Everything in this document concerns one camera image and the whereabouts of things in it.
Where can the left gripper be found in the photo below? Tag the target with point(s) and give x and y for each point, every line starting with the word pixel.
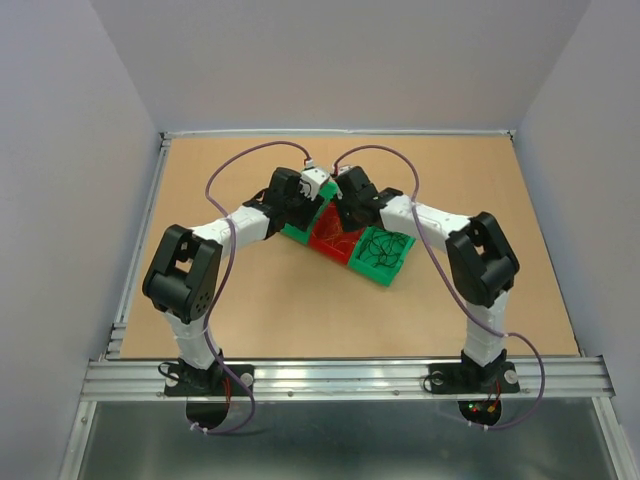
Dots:
pixel 309 207

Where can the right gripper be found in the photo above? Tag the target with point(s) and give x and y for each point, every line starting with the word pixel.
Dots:
pixel 347 223

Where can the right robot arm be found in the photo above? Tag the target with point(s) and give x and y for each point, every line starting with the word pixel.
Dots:
pixel 480 273

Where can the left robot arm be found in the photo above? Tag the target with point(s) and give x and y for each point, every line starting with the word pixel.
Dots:
pixel 182 279

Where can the left green bin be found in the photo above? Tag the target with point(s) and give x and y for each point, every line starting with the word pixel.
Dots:
pixel 303 236

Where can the green bin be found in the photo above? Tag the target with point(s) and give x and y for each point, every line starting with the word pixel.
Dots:
pixel 379 255
pixel 303 236

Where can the red bin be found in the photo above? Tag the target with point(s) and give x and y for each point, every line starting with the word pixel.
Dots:
pixel 329 238

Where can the right green bin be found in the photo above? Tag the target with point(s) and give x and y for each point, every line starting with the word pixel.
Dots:
pixel 379 255

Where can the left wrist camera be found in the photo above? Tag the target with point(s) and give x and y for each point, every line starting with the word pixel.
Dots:
pixel 312 180

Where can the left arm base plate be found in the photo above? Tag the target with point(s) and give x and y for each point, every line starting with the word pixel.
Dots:
pixel 183 380

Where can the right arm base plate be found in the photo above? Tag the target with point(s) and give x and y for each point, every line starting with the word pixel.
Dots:
pixel 457 379

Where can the aluminium rail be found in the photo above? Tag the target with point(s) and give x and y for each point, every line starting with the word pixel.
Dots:
pixel 335 380

